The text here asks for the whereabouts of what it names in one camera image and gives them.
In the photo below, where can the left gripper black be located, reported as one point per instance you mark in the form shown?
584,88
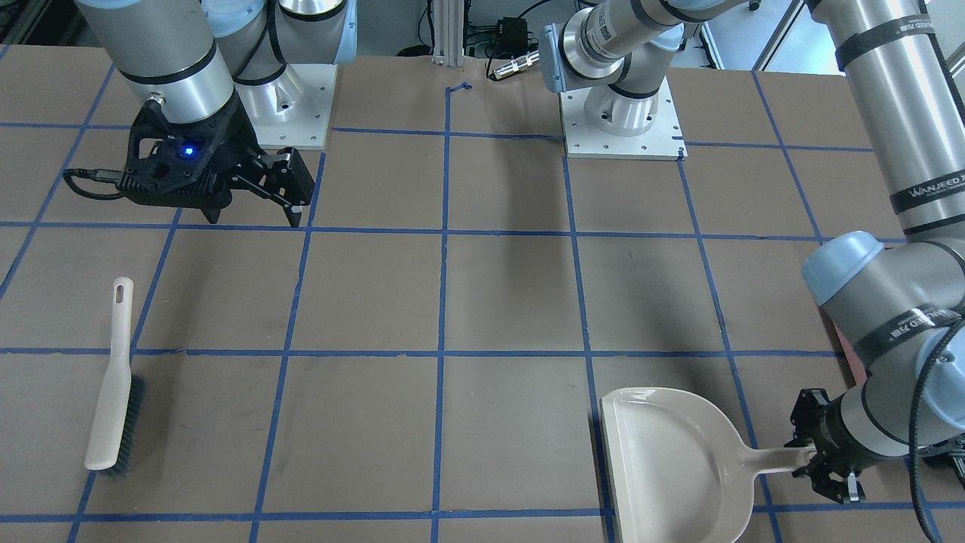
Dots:
828,437

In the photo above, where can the cream hand brush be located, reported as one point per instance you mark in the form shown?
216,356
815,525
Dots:
111,439

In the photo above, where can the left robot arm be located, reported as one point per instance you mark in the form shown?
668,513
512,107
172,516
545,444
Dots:
688,272

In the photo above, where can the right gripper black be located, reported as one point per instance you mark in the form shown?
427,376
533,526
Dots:
233,142

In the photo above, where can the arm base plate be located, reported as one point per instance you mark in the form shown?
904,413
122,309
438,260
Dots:
601,124
294,108

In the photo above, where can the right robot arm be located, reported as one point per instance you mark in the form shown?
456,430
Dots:
220,97

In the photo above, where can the aluminium frame post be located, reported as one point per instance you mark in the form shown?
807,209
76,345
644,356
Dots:
448,33

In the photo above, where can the cream plastic dustpan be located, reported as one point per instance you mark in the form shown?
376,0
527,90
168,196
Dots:
679,469

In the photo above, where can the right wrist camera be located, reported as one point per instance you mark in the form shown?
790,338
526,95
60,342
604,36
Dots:
168,164

